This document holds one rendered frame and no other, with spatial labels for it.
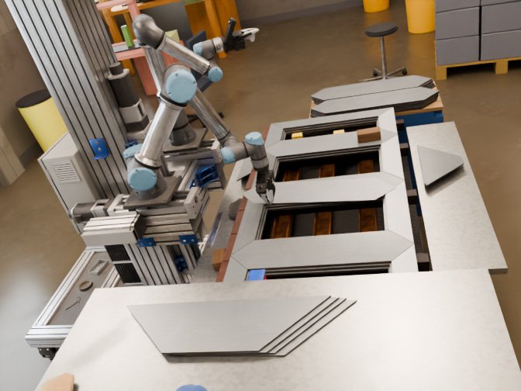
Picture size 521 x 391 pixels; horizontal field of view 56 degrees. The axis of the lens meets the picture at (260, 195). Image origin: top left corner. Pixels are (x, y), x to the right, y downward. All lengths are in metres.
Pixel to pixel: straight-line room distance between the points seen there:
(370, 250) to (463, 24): 3.67
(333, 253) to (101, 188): 1.27
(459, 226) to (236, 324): 1.11
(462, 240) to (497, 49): 3.51
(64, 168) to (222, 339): 1.42
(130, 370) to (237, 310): 0.35
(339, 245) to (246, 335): 0.70
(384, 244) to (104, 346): 1.07
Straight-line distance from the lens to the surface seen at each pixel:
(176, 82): 1.93
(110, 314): 1.73
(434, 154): 2.60
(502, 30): 5.38
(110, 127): 2.38
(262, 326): 1.44
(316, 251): 1.97
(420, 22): 6.91
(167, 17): 9.43
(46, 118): 5.88
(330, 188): 2.32
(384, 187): 2.28
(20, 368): 3.46
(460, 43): 5.37
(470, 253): 2.07
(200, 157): 2.67
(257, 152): 2.13
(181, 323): 1.54
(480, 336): 1.40
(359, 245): 1.97
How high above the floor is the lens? 2.13
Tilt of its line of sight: 32 degrees down
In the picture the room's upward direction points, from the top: 15 degrees counter-clockwise
